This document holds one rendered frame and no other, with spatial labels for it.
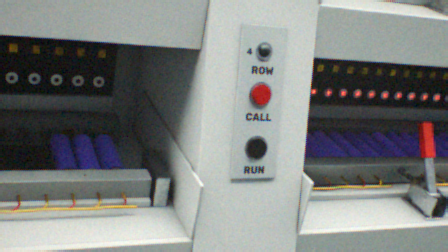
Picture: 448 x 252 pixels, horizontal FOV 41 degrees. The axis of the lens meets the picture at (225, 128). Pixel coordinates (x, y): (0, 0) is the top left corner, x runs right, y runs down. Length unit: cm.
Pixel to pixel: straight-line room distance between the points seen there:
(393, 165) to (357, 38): 17
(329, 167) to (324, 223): 8
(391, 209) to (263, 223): 16
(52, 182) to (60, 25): 13
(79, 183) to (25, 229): 6
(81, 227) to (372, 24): 29
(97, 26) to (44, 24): 4
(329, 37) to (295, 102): 6
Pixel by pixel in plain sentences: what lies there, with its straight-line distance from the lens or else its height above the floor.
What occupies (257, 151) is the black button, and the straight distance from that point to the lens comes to 47.
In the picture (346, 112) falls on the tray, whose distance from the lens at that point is 73.
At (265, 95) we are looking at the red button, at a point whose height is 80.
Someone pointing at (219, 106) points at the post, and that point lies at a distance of 46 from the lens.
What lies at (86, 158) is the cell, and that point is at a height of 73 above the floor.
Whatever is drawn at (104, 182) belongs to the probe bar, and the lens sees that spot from 49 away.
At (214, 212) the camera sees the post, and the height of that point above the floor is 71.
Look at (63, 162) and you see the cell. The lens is 52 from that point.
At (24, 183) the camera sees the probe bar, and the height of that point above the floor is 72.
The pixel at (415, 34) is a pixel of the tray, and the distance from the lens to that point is 56.
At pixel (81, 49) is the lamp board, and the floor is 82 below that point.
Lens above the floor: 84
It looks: 8 degrees down
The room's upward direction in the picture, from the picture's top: 4 degrees clockwise
